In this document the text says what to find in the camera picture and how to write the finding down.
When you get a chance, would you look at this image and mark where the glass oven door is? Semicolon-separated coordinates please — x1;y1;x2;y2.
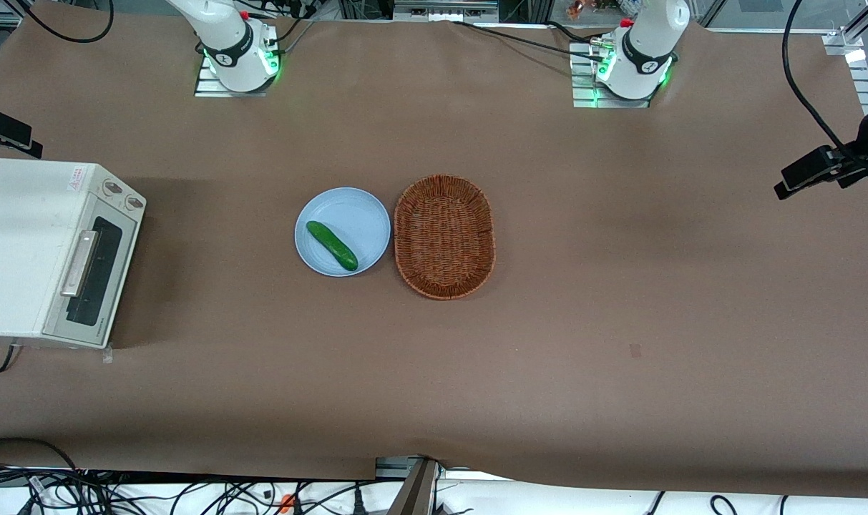
42;203;142;349

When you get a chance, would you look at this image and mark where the silver oven door handle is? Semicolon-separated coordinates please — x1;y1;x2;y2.
60;230;99;298

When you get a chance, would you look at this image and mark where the white toaster oven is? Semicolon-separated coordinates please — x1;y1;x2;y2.
0;158;147;350

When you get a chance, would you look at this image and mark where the brown wicker basket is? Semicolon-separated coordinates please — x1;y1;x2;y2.
394;175;497;300

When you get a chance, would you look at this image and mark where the light blue round plate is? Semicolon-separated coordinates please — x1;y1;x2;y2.
294;187;392;278

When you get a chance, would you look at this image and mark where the green cucumber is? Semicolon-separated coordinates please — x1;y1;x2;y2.
306;220;359;272

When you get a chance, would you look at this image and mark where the brown paper table cover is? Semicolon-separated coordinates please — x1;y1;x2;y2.
0;0;868;499

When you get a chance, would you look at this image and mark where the silver equipment box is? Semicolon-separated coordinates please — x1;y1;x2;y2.
393;0;500;23

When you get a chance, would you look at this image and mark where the black base cable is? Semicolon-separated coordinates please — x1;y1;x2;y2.
451;20;608;62

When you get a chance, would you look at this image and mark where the aluminium post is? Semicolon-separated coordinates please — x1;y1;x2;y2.
386;458;439;515

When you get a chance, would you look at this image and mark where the black floor cable tangle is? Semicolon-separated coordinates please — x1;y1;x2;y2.
0;438;377;515

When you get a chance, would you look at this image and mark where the black camera cable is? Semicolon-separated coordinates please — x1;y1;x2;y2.
782;0;868;167

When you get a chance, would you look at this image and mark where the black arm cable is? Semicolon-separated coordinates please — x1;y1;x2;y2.
17;0;114;44

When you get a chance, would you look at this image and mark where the aluminium frame rail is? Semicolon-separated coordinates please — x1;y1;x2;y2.
823;0;868;190

